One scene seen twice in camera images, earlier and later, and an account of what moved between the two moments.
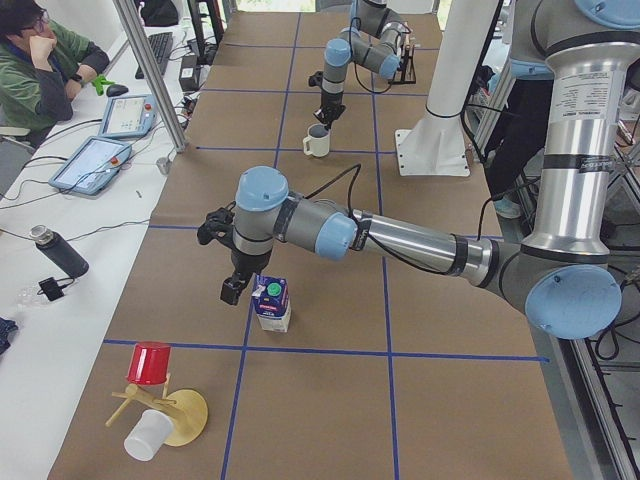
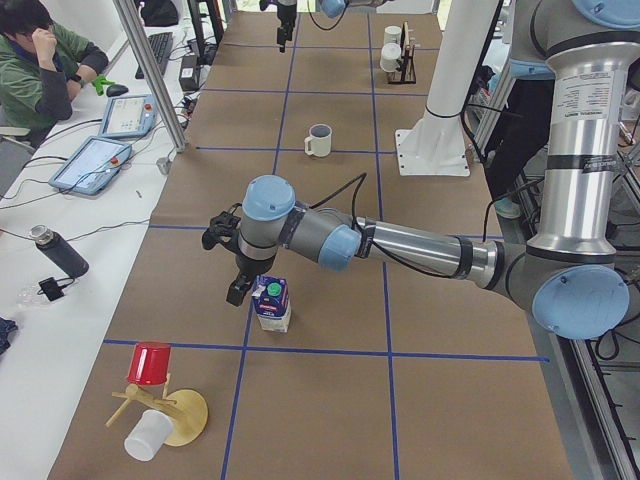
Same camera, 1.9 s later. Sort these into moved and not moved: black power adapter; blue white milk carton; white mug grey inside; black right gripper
Moved: black right gripper
Not moved: blue white milk carton; black power adapter; white mug grey inside
